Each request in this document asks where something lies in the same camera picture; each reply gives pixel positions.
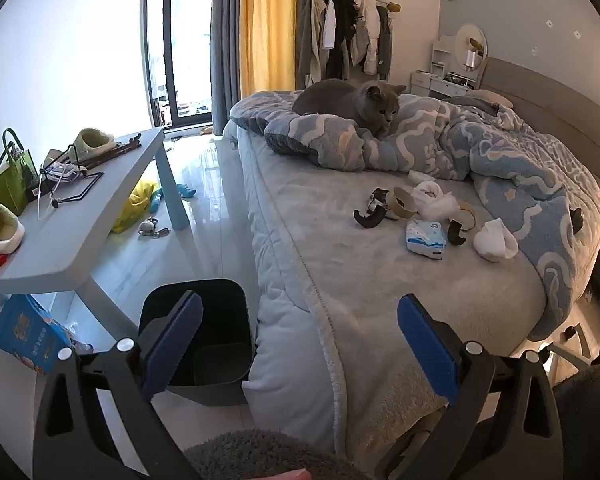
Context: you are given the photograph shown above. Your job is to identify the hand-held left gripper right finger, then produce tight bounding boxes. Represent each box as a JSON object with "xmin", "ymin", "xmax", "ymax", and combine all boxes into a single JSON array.
[{"xmin": 375, "ymin": 294, "xmax": 565, "ymax": 480}]

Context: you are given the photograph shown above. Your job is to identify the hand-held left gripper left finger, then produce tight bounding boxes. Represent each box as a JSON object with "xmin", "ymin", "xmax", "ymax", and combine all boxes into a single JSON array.
[{"xmin": 32, "ymin": 290, "xmax": 206, "ymax": 480}]

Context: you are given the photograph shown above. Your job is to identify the black trash bin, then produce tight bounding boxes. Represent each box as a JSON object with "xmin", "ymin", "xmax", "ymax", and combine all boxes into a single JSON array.
[{"xmin": 139, "ymin": 279, "xmax": 258, "ymax": 407}]

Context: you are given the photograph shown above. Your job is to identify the clear bubble wrap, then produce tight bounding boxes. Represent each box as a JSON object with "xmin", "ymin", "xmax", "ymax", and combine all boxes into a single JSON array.
[{"xmin": 425, "ymin": 195, "xmax": 461, "ymax": 221}]

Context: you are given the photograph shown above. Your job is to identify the blue white tissue pack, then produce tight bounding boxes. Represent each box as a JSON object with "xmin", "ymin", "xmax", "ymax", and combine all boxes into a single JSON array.
[{"xmin": 405, "ymin": 219, "xmax": 447, "ymax": 261}]

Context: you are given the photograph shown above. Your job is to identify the grey fleece garment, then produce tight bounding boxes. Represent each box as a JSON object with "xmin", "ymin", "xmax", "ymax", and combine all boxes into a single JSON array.
[{"xmin": 185, "ymin": 365, "xmax": 600, "ymax": 480}]

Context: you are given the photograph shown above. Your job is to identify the yellow plastic bag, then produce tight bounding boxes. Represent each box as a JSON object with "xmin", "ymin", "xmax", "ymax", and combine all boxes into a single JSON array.
[{"xmin": 111, "ymin": 178, "xmax": 160, "ymax": 235}]

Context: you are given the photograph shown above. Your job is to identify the bed with grey sheet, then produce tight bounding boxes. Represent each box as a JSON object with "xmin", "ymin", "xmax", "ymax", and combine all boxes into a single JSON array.
[{"xmin": 223, "ymin": 90, "xmax": 600, "ymax": 466}]

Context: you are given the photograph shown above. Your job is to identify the grey-blue low table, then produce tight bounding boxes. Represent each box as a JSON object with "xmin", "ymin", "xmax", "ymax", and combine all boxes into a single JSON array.
[{"xmin": 0, "ymin": 127, "xmax": 191, "ymax": 348}]

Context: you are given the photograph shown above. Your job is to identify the blue snack bag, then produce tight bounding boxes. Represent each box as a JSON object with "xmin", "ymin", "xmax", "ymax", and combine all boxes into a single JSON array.
[{"xmin": 0, "ymin": 294, "xmax": 76, "ymax": 376}]

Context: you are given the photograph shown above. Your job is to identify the black printed packet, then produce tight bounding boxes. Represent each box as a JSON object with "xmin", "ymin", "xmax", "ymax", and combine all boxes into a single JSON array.
[{"xmin": 366, "ymin": 187, "xmax": 396, "ymax": 213}]

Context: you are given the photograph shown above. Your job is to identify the blue patterned fleece blanket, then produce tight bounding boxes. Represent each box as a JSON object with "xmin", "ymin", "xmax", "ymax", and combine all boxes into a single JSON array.
[{"xmin": 229, "ymin": 89, "xmax": 600, "ymax": 343}]

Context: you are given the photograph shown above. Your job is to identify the clear plastic packet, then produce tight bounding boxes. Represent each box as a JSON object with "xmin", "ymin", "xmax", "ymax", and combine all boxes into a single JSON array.
[{"xmin": 42, "ymin": 162, "xmax": 81, "ymax": 184}]

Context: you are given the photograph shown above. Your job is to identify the dark wooden sticks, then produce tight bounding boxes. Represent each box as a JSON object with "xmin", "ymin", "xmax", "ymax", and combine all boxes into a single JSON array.
[{"xmin": 77, "ymin": 133, "xmax": 142, "ymax": 167}]

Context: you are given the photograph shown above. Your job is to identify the green fluffy slipper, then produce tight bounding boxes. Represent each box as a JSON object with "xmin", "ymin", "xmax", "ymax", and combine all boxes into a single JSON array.
[
  {"xmin": 75, "ymin": 128, "xmax": 117, "ymax": 160},
  {"xmin": 0, "ymin": 203, "xmax": 26, "ymax": 255}
]

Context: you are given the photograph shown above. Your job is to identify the green tote bag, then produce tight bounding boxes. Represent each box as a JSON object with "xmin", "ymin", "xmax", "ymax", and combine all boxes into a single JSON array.
[{"xmin": 0, "ymin": 128, "xmax": 40, "ymax": 216}]

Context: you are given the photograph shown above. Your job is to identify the beige pillow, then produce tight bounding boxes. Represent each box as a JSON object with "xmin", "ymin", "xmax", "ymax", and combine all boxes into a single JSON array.
[{"xmin": 466, "ymin": 89, "xmax": 515, "ymax": 110}]

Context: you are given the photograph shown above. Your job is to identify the white vanity table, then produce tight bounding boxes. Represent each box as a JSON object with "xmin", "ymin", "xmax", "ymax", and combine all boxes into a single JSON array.
[{"xmin": 410, "ymin": 35, "xmax": 481, "ymax": 98}]

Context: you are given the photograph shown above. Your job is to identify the grey cat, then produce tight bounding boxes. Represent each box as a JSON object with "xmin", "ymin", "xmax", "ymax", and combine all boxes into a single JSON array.
[{"xmin": 292, "ymin": 79, "xmax": 407, "ymax": 140}]

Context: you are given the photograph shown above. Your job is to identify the grey bed headboard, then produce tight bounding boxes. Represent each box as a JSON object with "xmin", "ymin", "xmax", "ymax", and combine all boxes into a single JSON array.
[{"xmin": 480, "ymin": 56, "xmax": 600, "ymax": 186}]

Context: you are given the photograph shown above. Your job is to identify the round white mirror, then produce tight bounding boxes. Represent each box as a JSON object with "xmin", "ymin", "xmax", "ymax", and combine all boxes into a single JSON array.
[{"xmin": 455, "ymin": 24, "xmax": 488, "ymax": 72}]

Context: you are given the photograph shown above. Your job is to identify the black framed glass door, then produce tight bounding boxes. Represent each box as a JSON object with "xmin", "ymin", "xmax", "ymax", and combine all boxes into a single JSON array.
[{"xmin": 140, "ymin": 0, "xmax": 217, "ymax": 132}]

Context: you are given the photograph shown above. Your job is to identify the grey curtain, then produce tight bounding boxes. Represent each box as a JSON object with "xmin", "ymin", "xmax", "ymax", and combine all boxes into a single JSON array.
[{"xmin": 210, "ymin": 0, "xmax": 242, "ymax": 137}]

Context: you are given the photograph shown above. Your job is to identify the yellow curtain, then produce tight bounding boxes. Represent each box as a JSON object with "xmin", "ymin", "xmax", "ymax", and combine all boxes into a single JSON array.
[{"xmin": 239, "ymin": 0, "xmax": 298, "ymax": 98}]

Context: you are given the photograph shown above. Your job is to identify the row of hanging clothes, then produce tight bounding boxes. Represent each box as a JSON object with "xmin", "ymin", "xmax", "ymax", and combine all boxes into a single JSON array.
[{"xmin": 297, "ymin": 0, "xmax": 401, "ymax": 91}]

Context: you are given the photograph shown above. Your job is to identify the black wire stand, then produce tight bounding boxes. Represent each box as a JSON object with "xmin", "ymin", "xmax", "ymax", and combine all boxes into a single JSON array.
[{"xmin": 40, "ymin": 145, "xmax": 104, "ymax": 208}]

